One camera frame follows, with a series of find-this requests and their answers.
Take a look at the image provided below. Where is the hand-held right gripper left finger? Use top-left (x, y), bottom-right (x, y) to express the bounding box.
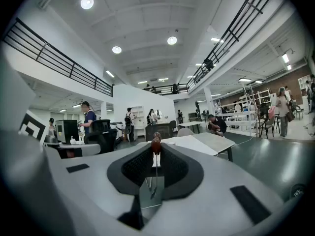
top-left (44, 141), bottom-right (156, 231)

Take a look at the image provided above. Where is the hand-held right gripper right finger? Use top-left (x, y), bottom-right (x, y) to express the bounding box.
top-left (144, 142), bottom-right (286, 234)

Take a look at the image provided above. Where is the small dark red object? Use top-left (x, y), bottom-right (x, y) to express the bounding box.
top-left (149, 131), bottom-right (163, 200)

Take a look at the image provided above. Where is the black mesh office chair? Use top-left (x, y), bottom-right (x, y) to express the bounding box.
top-left (83, 119), bottom-right (119, 155)

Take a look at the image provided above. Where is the grey stone-look table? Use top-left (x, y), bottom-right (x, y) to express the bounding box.
top-left (136, 131), bottom-right (236, 162)

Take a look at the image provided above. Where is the black computer case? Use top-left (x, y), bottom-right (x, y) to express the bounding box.
top-left (55, 119), bottom-right (80, 145)

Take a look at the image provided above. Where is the beige shell chair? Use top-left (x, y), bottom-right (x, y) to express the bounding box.
top-left (177, 128), bottom-right (195, 138)

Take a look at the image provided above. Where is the white long table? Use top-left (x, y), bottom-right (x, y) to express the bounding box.
top-left (178, 120), bottom-right (208, 134)

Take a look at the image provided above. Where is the white cubby shelf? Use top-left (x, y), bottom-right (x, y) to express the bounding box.
top-left (131, 105), bottom-right (146, 136)

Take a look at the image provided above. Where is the white metal shelving rack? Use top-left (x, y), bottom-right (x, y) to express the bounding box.
top-left (214, 87), bottom-right (272, 133)

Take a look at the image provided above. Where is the metal ladder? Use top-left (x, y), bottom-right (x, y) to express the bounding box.
top-left (242, 82), bottom-right (260, 138)

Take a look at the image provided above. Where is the short black balcony railing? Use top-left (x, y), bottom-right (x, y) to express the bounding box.
top-left (142, 82), bottom-right (190, 96)

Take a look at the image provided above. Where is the long black balcony railing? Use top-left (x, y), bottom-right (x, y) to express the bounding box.
top-left (1, 17), bottom-right (114, 98)

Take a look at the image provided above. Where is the black mezzanine railing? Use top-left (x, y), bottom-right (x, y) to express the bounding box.
top-left (186, 0), bottom-right (279, 91)

